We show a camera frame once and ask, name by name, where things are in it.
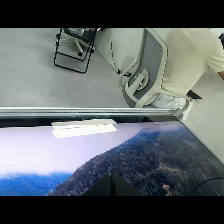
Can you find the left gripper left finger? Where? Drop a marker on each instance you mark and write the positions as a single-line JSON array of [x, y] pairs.
[[101, 187]]

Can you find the white grey office chair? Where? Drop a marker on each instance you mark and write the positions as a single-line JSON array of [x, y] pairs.
[[148, 73]]

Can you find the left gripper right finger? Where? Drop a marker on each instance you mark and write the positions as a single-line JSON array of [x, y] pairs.
[[124, 187]]

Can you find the black metal stand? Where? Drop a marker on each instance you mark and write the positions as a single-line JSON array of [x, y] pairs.
[[74, 50]]

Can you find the silver frame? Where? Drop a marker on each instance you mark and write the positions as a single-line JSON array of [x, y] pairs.
[[83, 112]]

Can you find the person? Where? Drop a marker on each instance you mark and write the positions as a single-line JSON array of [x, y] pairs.
[[186, 60]]

